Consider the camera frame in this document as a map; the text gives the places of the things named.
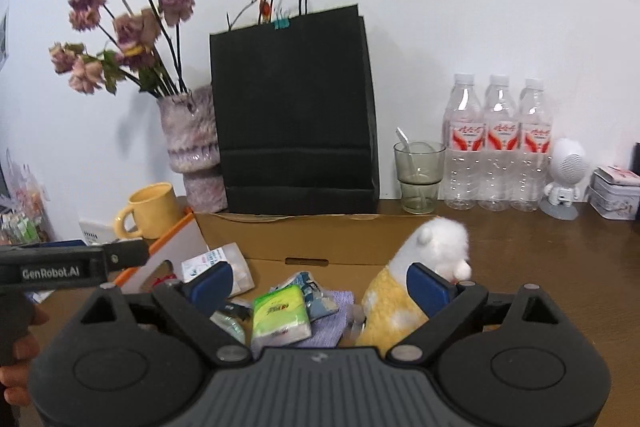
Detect person's left hand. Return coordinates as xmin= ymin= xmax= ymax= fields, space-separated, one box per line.
xmin=0 ymin=304 xmax=51 ymax=408

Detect green tissue pack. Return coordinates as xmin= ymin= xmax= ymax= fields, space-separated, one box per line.
xmin=251 ymin=284 xmax=312 ymax=345

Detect dried rose bouquet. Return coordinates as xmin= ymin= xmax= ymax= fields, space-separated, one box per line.
xmin=48 ymin=0 xmax=196 ymax=100

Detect green tinted glass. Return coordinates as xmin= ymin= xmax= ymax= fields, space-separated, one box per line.
xmin=393 ymin=141 xmax=447 ymax=215

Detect printed tin box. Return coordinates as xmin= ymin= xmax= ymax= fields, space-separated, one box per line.
xmin=587 ymin=166 xmax=640 ymax=221

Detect black paper bag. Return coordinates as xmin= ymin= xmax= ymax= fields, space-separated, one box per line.
xmin=209 ymin=0 xmax=381 ymax=216

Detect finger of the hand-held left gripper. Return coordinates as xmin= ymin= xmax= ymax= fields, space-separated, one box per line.
xmin=102 ymin=238 xmax=151 ymax=270

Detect purple mottled vase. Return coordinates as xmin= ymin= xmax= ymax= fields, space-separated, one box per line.
xmin=157 ymin=86 xmax=228 ymax=214

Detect clear water bottle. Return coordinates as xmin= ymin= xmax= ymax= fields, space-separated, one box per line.
xmin=442 ymin=73 xmax=485 ymax=211
xmin=511 ymin=78 xmax=553 ymax=212
xmin=479 ymin=75 xmax=521 ymax=212

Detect clear plastic spoon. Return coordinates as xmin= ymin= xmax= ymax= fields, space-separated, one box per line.
xmin=396 ymin=127 xmax=432 ymax=208

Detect white yellow plush alpaca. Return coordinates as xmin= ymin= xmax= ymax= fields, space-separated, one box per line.
xmin=356 ymin=216 xmax=473 ymax=348

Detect clear cotton swab jar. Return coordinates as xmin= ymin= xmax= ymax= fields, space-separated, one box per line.
xmin=180 ymin=243 xmax=254 ymax=298

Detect blue white packet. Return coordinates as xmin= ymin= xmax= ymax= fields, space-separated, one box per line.
xmin=272 ymin=271 xmax=341 ymax=319

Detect purple cloth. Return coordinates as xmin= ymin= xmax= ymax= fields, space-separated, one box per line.
xmin=250 ymin=289 xmax=355 ymax=349

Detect colourful snack packets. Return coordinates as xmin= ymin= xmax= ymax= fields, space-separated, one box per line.
xmin=0 ymin=147 xmax=53 ymax=245

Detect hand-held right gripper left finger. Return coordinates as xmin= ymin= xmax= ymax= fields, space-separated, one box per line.
xmin=80 ymin=261 xmax=252 ymax=365

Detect red cardboard box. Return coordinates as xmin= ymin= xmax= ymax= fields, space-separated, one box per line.
xmin=114 ymin=207 xmax=451 ymax=349

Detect yellow mug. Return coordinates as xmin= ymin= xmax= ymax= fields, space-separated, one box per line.
xmin=112 ymin=183 xmax=182 ymax=240

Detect white robot figurine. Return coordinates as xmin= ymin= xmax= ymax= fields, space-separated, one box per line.
xmin=540 ymin=138 xmax=587 ymax=220

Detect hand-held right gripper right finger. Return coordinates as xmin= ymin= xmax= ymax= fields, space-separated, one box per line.
xmin=382 ymin=263 xmax=561 ymax=365

